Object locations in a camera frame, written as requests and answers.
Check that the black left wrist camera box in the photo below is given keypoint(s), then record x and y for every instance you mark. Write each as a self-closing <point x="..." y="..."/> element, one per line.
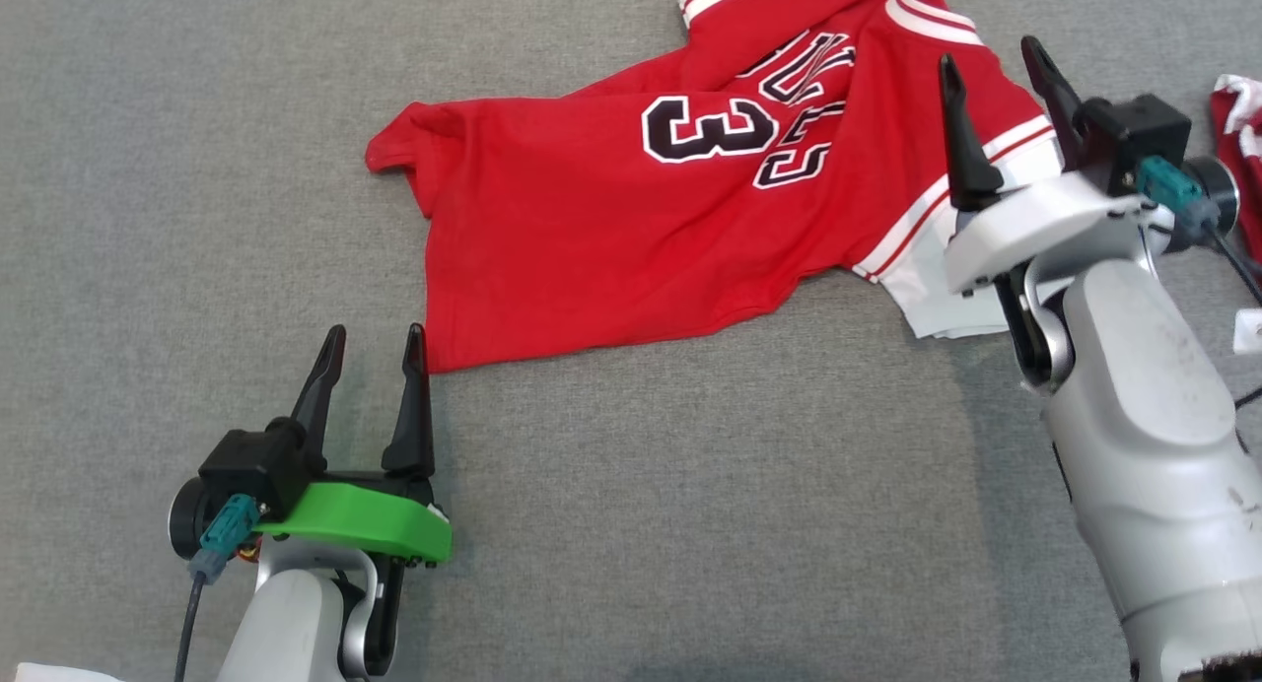
<point x="251" y="460"/>

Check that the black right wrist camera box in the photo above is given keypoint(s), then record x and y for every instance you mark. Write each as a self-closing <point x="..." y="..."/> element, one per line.
<point x="1139" y="130"/>

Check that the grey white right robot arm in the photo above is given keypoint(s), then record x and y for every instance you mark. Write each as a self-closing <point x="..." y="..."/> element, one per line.
<point x="1144" y="445"/>

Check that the red basketball shorts white trim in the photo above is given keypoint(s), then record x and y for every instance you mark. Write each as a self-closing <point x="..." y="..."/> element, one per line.
<point x="1244" y="120"/>

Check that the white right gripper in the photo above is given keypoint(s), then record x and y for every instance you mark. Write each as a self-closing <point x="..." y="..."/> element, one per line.
<point x="1035" y="224"/>

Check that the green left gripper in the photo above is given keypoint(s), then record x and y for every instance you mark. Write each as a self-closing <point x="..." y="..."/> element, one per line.
<point x="365" y="524"/>

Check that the white flat object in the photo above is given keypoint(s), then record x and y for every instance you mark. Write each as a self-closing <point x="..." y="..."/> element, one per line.
<point x="49" y="674"/>

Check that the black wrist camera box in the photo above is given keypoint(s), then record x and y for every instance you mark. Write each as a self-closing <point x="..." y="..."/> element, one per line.
<point x="1139" y="130"/>
<point x="251" y="460"/>

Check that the red basketball jersey white sleeves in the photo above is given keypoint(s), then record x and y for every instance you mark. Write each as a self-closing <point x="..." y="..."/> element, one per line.
<point x="592" y="229"/>

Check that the grey fabric sofa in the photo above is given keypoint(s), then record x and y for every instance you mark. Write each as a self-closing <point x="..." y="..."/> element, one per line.
<point x="690" y="514"/>

